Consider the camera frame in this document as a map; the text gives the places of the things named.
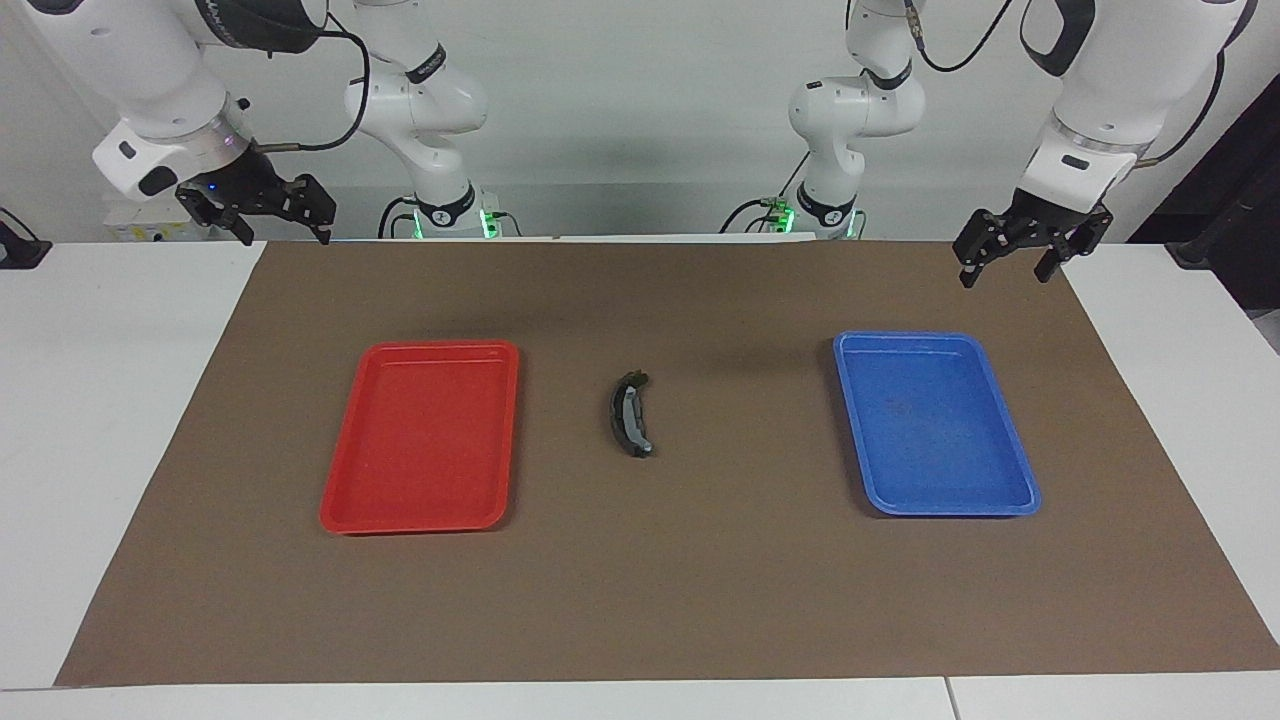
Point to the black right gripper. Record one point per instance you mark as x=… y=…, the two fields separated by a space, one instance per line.
x=250 y=190

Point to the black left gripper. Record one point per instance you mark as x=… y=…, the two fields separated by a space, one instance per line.
x=1055 y=218

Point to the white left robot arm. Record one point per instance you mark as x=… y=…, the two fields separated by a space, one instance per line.
x=1130 y=90

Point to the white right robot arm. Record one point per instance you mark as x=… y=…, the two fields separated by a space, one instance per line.
x=140 y=70

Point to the blue plastic tray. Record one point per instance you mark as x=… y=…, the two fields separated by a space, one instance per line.
x=930 y=430

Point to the dark furniture piece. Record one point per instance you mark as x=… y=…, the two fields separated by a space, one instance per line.
x=1240 y=200

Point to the green-lit base connector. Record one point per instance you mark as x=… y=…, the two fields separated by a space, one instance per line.
x=780 y=215
x=489 y=222

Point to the black object at table edge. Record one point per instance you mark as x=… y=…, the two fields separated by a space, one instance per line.
x=20 y=250

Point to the red plastic tray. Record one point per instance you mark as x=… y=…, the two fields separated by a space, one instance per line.
x=420 y=440

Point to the brown table mat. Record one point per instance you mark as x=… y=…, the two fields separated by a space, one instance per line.
x=640 y=580

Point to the white wall power box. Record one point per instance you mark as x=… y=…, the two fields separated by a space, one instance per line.
x=140 y=232

